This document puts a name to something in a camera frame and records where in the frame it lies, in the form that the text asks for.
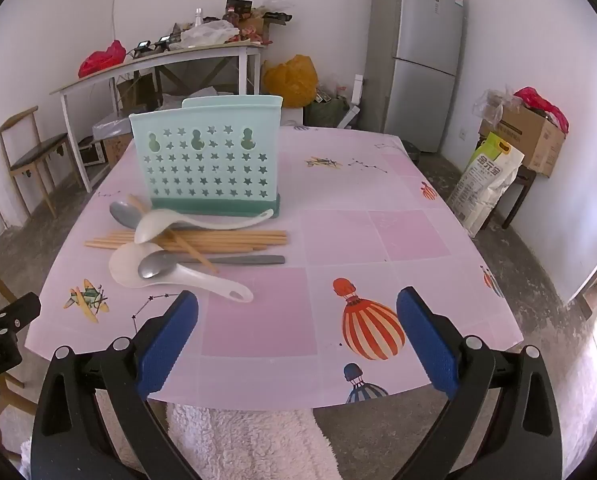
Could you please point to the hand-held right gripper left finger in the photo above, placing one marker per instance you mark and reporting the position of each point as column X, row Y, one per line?
column 171, row 345

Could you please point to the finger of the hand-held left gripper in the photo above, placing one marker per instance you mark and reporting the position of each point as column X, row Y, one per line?
column 13, row 312

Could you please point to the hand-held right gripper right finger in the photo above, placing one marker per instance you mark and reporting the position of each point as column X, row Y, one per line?
column 426, row 345

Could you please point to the grey metal spoon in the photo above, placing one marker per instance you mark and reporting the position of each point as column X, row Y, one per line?
column 126, row 212
column 153, row 266

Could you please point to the bundle of wooden chopsticks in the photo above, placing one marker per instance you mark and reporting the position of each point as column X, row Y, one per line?
column 228, row 237

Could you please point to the teal star-cut utensil holder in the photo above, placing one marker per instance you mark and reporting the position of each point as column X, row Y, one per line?
column 203, row 180

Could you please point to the white fleece garment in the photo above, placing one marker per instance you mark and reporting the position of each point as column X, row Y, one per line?
column 243, row 440

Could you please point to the pink printed tablecloth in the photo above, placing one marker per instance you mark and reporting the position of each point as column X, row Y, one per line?
column 328, row 240

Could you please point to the white and green rice sack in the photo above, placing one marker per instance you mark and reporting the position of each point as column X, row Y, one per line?
column 483, row 185

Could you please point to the dark wooden stool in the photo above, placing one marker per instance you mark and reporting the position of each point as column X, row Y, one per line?
column 520, row 195

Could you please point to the small cardboard box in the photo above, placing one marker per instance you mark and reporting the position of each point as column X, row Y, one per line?
column 118, row 150

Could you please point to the grey wrapped pack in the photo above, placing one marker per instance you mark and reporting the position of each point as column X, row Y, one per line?
column 108, row 127

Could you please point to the large open cardboard box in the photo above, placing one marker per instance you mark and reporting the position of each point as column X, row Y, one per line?
column 528, row 135

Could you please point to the crumpled clear plastic wrap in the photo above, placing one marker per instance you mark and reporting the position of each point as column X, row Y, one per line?
column 493, row 102

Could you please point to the dark green bag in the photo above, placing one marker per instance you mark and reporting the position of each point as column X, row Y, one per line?
column 326, row 112

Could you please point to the red plastic bag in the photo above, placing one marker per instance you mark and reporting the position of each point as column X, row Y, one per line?
column 538, row 100
column 101, row 60

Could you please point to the silver refrigerator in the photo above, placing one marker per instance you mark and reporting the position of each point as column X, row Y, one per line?
column 413, row 60

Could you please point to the long white side table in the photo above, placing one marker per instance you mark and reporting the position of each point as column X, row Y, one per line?
column 153, row 60

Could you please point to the yellow plastic bag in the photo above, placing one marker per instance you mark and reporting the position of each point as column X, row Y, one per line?
column 291, row 80

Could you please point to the small black lamp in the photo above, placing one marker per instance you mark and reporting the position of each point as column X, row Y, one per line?
column 162, row 43
column 142, row 48

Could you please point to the white plastic bag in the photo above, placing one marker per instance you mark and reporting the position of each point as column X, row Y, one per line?
column 208, row 35

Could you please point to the clear glass bottle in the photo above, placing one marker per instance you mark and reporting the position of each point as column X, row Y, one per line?
column 199, row 17

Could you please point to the dark brown box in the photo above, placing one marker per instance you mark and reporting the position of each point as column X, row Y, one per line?
column 238, row 10

